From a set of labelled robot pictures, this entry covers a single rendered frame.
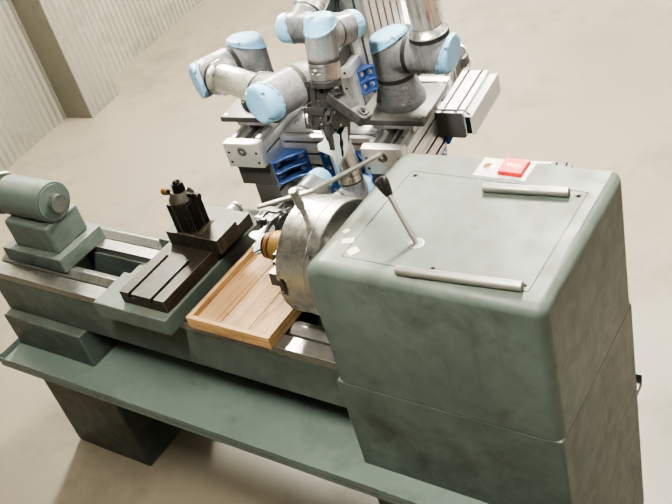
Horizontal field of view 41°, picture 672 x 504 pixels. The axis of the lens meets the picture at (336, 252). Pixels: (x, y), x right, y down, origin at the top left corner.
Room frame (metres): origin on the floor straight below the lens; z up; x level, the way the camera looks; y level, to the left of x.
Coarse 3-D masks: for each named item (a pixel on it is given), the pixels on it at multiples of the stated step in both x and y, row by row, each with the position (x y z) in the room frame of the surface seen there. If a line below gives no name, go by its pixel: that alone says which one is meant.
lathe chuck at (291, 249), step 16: (320, 208) 1.90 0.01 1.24; (288, 224) 1.89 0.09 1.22; (304, 224) 1.87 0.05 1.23; (288, 240) 1.86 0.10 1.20; (304, 240) 1.83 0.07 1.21; (288, 256) 1.83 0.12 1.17; (304, 256) 1.80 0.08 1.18; (288, 272) 1.82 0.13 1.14; (288, 288) 1.81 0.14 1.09; (304, 288) 1.78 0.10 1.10; (288, 304) 1.84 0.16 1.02; (304, 304) 1.80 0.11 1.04
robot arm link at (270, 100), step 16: (224, 48) 2.71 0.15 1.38; (192, 64) 2.66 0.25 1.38; (208, 64) 2.62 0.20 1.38; (224, 64) 2.60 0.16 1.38; (192, 80) 2.68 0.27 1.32; (208, 80) 2.59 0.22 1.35; (224, 80) 2.51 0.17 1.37; (240, 80) 2.43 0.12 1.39; (256, 80) 2.33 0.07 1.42; (272, 80) 2.28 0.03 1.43; (288, 80) 2.28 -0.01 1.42; (304, 80) 2.28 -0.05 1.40; (208, 96) 2.62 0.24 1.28; (240, 96) 2.42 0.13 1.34; (256, 96) 2.26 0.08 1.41; (272, 96) 2.24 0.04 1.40; (288, 96) 2.25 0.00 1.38; (304, 96) 2.27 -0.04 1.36; (256, 112) 2.28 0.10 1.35; (272, 112) 2.23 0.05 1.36; (288, 112) 2.26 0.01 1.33
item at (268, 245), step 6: (264, 234) 2.05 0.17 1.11; (270, 234) 2.04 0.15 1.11; (276, 234) 2.02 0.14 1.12; (264, 240) 2.03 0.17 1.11; (270, 240) 2.01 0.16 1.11; (276, 240) 2.00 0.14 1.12; (264, 246) 2.01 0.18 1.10; (270, 246) 2.00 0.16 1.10; (276, 246) 1.98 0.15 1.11; (264, 252) 2.01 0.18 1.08; (270, 252) 1.99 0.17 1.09; (270, 258) 2.00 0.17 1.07
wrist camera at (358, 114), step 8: (328, 96) 1.93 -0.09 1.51; (336, 96) 1.93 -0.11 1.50; (344, 96) 1.94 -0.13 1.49; (336, 104) 1.92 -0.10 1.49; (344, 104) 1.90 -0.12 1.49; (352, 104) 1.91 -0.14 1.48; (344, 112) 1.90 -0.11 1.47; (352, 112) 1.88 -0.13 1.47; (360, 112) 1.88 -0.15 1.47; (368, 112) 1.89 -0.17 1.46; (352, 120) 1.88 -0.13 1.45; (360, 120) 1.87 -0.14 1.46; (368, 120) 1.88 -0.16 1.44
